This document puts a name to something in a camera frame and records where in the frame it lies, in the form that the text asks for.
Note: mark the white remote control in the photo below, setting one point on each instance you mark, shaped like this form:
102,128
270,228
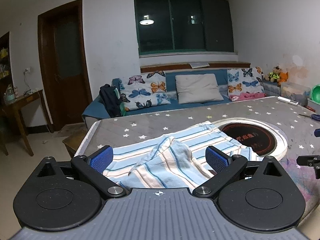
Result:
287,100

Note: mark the plain grey pillow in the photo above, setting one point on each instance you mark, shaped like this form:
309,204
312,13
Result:
200,88

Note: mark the wooden window ledge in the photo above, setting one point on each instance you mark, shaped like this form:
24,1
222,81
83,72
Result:
170,66

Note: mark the green framed window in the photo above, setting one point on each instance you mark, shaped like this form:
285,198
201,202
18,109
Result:
185,22

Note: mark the pale blue plastic basin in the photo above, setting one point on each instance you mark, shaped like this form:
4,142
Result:
313,103

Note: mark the orange plush toy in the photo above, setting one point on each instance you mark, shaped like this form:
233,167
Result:
283,76

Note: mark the blue sofa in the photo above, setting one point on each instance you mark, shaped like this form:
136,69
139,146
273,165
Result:
170,80

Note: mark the round black heater plate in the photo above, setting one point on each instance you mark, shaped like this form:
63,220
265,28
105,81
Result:
260,137

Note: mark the dark wooden shelf cabinet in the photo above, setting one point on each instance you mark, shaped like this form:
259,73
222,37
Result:
4,60

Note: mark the white wall socket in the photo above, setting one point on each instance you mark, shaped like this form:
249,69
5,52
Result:
28,70

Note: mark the clear plastic storage box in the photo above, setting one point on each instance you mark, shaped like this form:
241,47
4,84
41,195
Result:
295,91

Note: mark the pale green jar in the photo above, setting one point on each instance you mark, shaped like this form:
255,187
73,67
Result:
8,95

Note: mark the low wooden stool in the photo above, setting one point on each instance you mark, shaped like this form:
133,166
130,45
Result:
75,138

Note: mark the wooden side desk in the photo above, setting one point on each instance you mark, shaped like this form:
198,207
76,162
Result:
17,102

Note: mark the pink plush toy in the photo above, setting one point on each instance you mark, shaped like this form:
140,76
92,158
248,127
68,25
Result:
247,96

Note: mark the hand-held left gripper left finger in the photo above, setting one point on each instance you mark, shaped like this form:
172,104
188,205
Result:
102,158

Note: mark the brown wooden door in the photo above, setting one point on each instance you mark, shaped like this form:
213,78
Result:
67,80

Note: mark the blue white striped garment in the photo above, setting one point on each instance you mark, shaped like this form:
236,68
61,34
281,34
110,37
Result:
162,165

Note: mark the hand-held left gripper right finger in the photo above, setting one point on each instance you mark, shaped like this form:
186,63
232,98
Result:
216,158

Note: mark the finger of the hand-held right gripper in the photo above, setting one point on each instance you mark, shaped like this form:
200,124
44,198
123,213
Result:
307,160
317,132

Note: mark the grey door mat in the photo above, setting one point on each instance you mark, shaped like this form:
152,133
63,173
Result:
70,130

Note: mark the plush bear in yellow vest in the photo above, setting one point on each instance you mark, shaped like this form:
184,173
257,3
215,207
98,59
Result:
274,75

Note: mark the butterfly print pillow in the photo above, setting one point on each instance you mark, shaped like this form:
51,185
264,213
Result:
145,90
243,82

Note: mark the dark jacket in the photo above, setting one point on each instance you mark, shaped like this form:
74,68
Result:
110,100

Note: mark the white paper sheet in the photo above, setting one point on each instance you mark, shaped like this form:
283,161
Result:
200,64

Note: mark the green bowl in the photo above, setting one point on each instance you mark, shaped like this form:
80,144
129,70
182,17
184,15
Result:
316,92

